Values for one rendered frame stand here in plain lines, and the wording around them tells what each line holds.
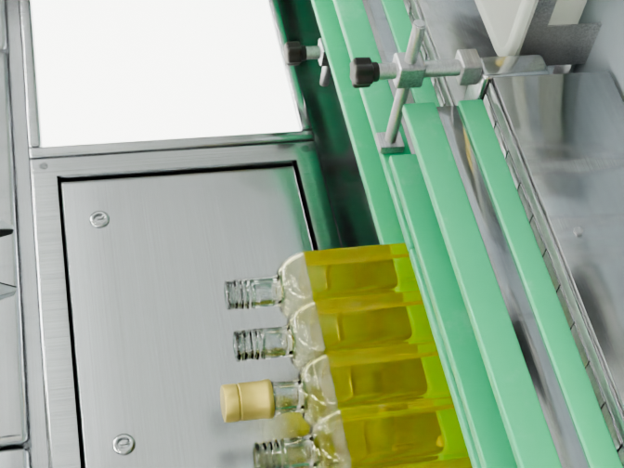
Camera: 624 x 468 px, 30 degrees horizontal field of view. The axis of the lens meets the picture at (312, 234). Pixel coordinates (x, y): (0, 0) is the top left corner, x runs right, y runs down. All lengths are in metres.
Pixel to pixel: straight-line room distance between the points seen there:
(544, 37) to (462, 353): 0.34
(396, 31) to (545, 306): 0.45
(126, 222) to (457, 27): 0.43
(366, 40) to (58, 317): 0.45
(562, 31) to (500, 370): 0.39
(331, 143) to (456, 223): 0.47
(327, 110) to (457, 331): 0.53
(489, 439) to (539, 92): 0.34
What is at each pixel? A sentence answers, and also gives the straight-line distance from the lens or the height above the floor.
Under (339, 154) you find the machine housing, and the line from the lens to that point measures 1.46.
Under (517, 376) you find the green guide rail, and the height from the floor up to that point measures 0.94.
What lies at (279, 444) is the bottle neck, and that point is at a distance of 1.02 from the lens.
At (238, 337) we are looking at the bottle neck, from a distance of 1.07.
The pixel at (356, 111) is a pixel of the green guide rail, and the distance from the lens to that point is 1.33.
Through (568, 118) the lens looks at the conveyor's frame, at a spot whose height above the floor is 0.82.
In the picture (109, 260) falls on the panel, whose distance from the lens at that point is 1.29.
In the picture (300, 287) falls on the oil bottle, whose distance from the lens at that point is 1.09.
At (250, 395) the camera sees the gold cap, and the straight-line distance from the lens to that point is 1.04.
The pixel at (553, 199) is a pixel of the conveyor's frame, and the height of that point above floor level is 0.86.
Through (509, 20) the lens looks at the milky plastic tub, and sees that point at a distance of 1.25.
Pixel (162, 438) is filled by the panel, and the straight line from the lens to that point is 1.18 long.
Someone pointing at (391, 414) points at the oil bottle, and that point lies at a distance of 1.04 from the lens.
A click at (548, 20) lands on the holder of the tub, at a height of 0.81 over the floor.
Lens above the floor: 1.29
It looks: 12 degrees down
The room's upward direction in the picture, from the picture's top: 95 degrees counter-clockwise
